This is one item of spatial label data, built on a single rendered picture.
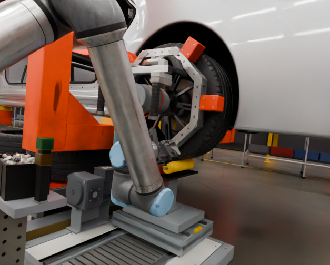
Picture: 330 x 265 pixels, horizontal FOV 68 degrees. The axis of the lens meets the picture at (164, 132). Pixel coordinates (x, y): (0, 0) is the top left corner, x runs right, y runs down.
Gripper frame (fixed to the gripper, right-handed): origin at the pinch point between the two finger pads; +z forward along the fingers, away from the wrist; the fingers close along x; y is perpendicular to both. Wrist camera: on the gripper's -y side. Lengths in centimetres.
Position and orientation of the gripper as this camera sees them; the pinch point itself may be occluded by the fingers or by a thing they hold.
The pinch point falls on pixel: (175, 146)
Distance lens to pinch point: 111.2
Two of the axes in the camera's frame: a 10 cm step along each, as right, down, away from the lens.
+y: 4.9, 7.9, -3.7
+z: 5.7, 0.3, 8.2
